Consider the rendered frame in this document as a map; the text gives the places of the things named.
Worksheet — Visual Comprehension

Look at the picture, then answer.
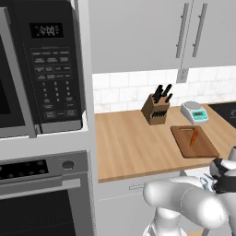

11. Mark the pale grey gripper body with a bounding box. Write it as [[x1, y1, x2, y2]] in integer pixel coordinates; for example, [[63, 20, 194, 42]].
[[199, 172, 216, 193]]

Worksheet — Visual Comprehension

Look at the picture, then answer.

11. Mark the wooden cutting board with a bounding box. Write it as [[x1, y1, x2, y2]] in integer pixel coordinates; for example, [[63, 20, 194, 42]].
[[170, 124, 221, 159]]

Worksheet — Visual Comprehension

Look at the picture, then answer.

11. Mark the orange carrot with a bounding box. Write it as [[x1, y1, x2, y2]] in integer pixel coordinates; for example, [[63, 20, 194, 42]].
[[189, 129, 200, 148]]

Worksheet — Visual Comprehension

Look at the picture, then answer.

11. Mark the white kitchen scale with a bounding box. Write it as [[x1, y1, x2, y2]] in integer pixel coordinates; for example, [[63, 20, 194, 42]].
[[180, 100, 209, 125]]

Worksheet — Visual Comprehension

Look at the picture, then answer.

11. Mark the black hob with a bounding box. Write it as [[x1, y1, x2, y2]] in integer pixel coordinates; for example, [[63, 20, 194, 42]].
[[207, 101, 236, 129]]

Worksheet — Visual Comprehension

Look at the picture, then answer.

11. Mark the grey drawer front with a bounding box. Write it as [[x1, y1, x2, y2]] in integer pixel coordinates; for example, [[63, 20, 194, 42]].
[[94, 171, 189, 202]]

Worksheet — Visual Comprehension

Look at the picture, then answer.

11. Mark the wooden knife block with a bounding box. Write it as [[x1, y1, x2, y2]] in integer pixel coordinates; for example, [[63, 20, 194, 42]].
[[140, 93, 171, 126]]

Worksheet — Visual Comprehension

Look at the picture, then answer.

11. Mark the grey lower cupboard door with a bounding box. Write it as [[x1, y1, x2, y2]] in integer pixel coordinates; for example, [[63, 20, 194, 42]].
[[95, 195, 159, 236]]

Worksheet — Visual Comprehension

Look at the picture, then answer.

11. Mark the grey tall appliance cabinet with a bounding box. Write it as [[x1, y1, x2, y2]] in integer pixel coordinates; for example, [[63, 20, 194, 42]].
[[0, 0, 100, 236]]

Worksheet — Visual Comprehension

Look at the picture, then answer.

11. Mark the dark round oven knob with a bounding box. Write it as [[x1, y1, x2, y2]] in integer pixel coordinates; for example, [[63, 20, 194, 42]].
[[61, 159, 76, 171]]

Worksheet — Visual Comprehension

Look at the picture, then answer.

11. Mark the narrow grey upper cupboard door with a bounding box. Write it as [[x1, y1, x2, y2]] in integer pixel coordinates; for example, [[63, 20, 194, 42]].
[[181, 0, 236, 70]]

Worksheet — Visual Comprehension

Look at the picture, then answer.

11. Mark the wide grey upper cupboard door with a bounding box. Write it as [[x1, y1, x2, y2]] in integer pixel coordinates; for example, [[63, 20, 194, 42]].
[[88, 0, 194, 75]]

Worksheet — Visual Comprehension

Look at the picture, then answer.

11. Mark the steel built-in oven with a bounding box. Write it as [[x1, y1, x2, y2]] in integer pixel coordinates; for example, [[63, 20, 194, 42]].
[[0, 150, 94, 236]]

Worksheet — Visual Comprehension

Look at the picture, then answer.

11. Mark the black microwave oven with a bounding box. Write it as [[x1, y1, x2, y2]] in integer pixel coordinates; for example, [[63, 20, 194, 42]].
[[0, 0, 88, 139]]

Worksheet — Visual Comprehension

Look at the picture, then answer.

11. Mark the steel drawer handle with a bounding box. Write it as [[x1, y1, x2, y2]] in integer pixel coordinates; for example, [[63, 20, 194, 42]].
[[128, 183, 148, 191]]

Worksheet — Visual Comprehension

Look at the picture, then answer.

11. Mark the grey wall socket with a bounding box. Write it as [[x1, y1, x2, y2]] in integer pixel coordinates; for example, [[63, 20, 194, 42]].
[[176, 67, 189, 84]]

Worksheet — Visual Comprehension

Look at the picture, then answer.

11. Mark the long steel cupboard handle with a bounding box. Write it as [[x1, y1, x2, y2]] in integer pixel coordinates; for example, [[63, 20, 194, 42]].
[[192, 3, 208, 58], [175, 3, 190, 59]]

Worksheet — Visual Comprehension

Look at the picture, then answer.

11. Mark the steel oven door handle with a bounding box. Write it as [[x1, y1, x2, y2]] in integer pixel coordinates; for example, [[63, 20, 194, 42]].
[[0, 178, 82, 201]]

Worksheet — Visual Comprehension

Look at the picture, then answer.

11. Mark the grey microwave door handle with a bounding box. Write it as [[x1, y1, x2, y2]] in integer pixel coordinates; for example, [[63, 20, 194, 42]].
[[0, 6, 38, 139]]

